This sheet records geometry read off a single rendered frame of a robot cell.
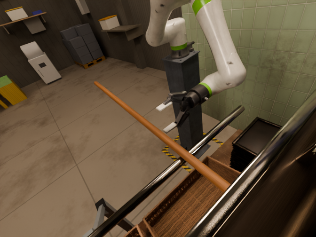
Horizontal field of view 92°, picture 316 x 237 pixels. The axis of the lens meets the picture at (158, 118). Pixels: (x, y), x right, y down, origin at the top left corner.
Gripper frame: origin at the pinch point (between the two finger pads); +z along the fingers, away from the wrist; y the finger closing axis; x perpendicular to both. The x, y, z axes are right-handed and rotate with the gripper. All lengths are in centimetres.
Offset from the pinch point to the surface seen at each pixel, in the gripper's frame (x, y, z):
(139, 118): 8.8, -1.5, 7.2
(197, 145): -19.6, 1.6, -0.1
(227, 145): -3, 61, -48
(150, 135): 110, 119, -31
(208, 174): -30.6, -1.6, 7.2
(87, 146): 175, 118, 54
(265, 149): -41.7, -24.8, 8.5
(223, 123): -19.9, 1.7, -14.9
